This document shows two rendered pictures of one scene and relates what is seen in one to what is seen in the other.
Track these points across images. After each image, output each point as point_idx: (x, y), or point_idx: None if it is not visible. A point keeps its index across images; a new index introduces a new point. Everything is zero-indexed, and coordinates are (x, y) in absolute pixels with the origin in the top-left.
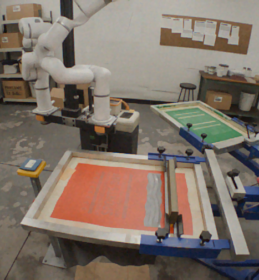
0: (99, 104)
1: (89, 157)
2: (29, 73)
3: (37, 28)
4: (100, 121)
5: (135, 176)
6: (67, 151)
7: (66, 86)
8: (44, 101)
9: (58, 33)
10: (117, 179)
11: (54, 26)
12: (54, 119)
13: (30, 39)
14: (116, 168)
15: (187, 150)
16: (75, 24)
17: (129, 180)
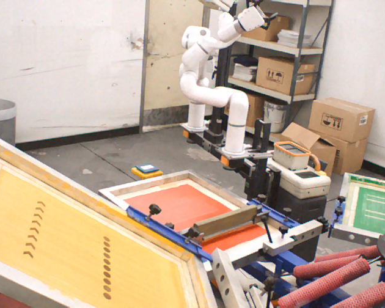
0: (228, 133)
1: (201, 184)
2: None
3: (194, 41)
4: (226, 151)
5: (219, 211)
6: (186, 170)
7: (214, 107)
8: (194, 117)
9: (194, 52)
10: (201, 206)
11: (193, 46)
12: (196, 139)
13: None
14: (214, 200)
15: (285, 208)
16: (213, 47)
17: (210, 211)
